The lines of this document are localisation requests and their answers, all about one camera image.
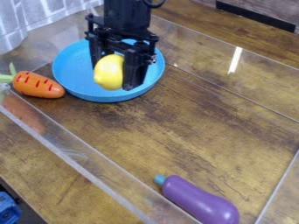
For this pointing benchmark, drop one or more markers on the blue round tray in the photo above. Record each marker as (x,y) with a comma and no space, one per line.
(72,72)

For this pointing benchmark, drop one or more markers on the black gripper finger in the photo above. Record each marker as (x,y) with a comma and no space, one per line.
(99,49)
(137,58)

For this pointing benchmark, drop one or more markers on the yellow toy lemon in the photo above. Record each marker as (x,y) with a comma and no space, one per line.
(108,72)

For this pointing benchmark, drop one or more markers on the white patterned curtain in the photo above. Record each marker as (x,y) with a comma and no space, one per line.
(24,15)

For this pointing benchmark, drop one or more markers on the orange toy carrot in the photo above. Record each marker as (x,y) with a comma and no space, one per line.
(32,84)

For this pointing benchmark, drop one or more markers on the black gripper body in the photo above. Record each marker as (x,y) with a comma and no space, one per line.
(127,19)

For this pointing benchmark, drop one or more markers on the purple toy eggplant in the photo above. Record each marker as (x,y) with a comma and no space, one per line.
(208,208)

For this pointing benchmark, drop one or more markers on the clear acrylic enclosure wall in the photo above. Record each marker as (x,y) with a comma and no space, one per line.
(217,122)

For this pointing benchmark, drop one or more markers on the blue object at corner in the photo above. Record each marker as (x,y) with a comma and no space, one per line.
(9,210)

